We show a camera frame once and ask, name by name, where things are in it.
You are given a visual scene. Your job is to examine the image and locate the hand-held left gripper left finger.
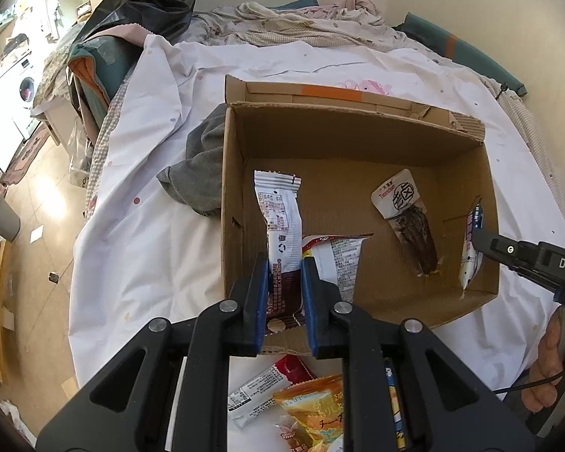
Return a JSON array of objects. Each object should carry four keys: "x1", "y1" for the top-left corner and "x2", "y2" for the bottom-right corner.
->
[{"x1": 35, "y1": 252, "x2": 270, "y2": 452}]

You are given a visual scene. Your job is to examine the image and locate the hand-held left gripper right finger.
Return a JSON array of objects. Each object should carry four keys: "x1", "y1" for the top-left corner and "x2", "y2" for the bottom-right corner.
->
[{"x1": 300, "y1": 254, "x2": 535, "y2": 452}]

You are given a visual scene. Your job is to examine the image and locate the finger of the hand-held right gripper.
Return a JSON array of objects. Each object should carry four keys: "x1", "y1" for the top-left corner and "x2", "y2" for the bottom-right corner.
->
[
  {"x1": 515, "y1": 266, "x2": 560, "y2": 295},
  {"x1": 472, "y1": 227, "x2": 544, "y2": 269}
]

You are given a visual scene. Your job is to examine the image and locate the blue and white snack packet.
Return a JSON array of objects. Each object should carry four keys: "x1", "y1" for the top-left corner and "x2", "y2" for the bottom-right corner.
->
[{"x1": 458, "y1": 202, "x2": 485, "y2": 293}]

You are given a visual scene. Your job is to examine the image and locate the white and brown snack packet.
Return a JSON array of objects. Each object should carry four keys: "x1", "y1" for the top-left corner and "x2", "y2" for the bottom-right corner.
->
[{"x1": 253, "y1": 170, "x2": 308, "y2": 335}]

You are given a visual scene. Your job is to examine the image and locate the cardboard box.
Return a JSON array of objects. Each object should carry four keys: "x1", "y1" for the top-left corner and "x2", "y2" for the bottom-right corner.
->
[{"x1": 220, "y1": 74, "x2": 501, "y2": 356}]

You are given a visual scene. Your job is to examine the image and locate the person's right hand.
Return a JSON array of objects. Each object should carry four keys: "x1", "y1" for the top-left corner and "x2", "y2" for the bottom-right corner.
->
[{"x1": 522, "y1": 313, "x2": 565, "y2": 415}]

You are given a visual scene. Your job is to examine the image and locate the white snack packet red corner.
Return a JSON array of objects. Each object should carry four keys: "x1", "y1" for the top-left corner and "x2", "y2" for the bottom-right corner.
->
[{"x1": 301, "y1": 233, "x2": 375, "y2": 304}]

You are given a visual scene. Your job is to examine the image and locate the red and white bar packet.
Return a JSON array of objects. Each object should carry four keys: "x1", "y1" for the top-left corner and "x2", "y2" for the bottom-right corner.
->
[{"x1": 227, "y1": 355, "x2": 317, "y2": 430}]

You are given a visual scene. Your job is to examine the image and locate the dried meat snack packet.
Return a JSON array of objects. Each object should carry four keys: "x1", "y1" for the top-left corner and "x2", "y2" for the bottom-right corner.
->
[{"x1": 371, "y1": 168, "x2": 441, "y2": 278}]

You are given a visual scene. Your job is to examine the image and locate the orange cheese snack packet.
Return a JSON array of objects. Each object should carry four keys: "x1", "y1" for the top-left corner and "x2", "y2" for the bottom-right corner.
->
[{"x1": 272, "y1": 373, "x2": 345, "y2": 452}]

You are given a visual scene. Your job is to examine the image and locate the blue bear snack packet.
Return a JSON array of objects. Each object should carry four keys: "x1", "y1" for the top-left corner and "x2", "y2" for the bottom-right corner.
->
[{"x1": 383, "y1": 360, "x2": 408, "y2": 450}]

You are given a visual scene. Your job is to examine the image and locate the grey cloth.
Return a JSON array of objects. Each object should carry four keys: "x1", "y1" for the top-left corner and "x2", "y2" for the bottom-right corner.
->
[{"x1": 156, "y1": 104, "x2": 229, "y2": 220}]

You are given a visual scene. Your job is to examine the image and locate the teal mattress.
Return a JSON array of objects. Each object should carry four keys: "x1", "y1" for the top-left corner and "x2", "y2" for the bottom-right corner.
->
[{"x1": 398, "y1": 12, "x2": 528, "y2": 97}]

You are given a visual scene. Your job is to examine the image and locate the gingham fabric edge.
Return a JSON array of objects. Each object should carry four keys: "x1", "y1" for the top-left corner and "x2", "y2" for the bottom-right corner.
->
[{"x1": 84, "y1": 66, "x2": 137, "y2": 220}]

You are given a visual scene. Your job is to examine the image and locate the clear plastic bag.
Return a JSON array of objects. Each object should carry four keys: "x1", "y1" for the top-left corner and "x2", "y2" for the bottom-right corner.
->
[{"x1": 68, "y1": 122, "x2": 95, "y2": 189}]

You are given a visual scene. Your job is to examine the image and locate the grey trash bin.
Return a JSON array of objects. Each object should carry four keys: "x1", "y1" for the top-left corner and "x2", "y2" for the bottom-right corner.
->
[{"x1": 0, "y1": 193, "x2": 22, "y2": 243}]

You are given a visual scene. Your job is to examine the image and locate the teal and orange cushion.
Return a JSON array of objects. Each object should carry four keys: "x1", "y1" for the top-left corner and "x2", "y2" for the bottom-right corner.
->
[{"x1": 67, "y1": 33, "x2": 144, "y2": 123}]

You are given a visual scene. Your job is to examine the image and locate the white cabinet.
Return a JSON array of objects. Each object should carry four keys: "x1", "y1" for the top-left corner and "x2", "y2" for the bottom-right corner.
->
[{"x1": 31, "y1": 99, "x2": 78, "y2": 147}]

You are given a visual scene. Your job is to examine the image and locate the crumpled beige blanket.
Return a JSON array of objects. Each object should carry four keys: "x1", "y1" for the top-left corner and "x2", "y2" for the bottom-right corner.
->
[{"x1": 188, "y1": 0, "x2": 401, "y2": 50}]

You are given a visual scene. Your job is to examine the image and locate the patterned floor rug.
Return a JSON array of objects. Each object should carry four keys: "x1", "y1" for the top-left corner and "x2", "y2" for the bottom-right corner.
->
[{"x1": 0, "y1": 120, "x2": 52, "y2": 186}]

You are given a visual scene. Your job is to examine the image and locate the pink cloth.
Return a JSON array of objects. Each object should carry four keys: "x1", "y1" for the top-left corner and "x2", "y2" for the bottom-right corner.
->
[{"x1": 306, "y1": 0, "x2": 387, "y2": 24}]

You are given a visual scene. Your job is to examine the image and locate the floral cloth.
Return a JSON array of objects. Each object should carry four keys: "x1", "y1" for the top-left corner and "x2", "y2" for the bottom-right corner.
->
[{"x1": 33, "y1": 23, "x2": 95, "y2": 109}]

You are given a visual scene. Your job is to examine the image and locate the black plastic bag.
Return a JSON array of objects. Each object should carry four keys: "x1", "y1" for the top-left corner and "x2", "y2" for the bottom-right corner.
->
[{"x1": 73, "y1": 0, "x2": 199, "y2": 48}]

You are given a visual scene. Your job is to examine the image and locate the white washing machine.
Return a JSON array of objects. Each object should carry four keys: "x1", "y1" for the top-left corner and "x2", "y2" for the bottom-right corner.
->
[{"x1": 0, "y1": 33, "x2": 45, "y2": 137}]

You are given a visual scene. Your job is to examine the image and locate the black cable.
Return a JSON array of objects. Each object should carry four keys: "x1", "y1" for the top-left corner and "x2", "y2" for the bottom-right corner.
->
[{"x1": 494, "y1": 362, "x2": 565, "y2": 394}]

